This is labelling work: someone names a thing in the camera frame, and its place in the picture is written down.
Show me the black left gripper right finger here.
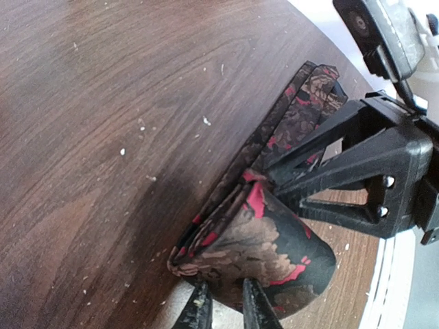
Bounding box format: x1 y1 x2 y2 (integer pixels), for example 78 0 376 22
243 278 281 329

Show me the aluminium front rail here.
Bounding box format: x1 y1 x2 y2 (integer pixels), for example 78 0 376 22
346 226 439 329

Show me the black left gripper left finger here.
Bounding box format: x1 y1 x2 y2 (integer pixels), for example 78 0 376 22
177 282 212 329

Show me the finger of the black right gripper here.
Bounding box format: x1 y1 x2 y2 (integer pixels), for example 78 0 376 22
266 99 388 187

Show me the dark floral patterned tie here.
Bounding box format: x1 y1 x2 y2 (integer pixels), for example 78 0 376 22
167 62 348 319

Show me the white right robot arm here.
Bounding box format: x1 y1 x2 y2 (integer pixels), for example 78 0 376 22
264 1 438 245

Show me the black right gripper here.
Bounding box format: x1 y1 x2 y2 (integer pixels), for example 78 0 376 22
274 92 438 245

